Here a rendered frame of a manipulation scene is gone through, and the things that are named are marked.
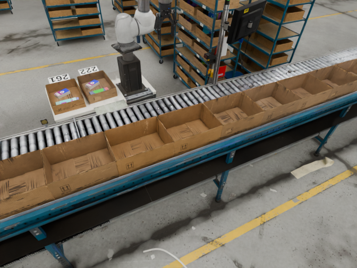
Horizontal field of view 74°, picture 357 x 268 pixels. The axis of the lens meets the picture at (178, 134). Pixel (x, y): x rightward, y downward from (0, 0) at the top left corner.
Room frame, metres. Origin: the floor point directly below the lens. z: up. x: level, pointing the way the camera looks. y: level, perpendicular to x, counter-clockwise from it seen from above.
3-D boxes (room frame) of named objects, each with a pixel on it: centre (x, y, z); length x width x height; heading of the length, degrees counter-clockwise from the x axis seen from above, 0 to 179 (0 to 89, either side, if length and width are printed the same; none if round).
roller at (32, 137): (1.17, 1.12, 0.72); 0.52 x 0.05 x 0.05; 29
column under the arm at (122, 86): (2.13, 0.52, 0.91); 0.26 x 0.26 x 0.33; 32
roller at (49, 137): (1.23, 1.00, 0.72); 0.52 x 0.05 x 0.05; 29
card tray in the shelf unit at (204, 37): (3.04, -0.37, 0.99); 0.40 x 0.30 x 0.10; 25
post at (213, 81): (2.30, -0.36, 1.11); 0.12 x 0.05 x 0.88; 119
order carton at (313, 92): (1.87, -1.10, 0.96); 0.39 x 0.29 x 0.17; 118
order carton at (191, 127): (1.31, -0.08, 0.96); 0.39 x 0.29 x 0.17; 119
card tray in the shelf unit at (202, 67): (3.04, -0.38, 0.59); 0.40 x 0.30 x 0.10; 27
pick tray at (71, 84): (1.86, 1.11, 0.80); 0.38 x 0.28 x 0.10; 31
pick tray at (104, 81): (2.05, 0.85, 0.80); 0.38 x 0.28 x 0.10; 34
